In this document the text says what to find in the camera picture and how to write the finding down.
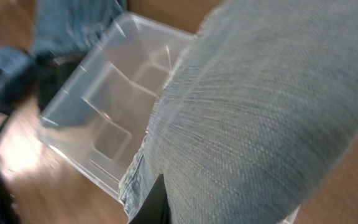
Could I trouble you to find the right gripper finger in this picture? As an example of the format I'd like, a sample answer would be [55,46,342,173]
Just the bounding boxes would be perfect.
[129,174,170,224]

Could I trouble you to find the light blue jeans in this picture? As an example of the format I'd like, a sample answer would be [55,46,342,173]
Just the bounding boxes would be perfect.
[118,0,358,224]

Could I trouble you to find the black garment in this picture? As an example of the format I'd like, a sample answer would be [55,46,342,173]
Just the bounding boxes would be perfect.
[37,55,84,112]

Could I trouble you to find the clear plastic storage bin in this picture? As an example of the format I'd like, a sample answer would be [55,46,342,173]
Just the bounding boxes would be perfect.
[39,14,298,223]

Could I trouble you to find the small blue denim cloth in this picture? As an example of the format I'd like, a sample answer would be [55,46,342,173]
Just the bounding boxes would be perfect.
[0,47,35,114]

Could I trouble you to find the dark blue folded jeans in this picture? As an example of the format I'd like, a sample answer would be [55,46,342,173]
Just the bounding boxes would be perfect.
[31,0,127,57]

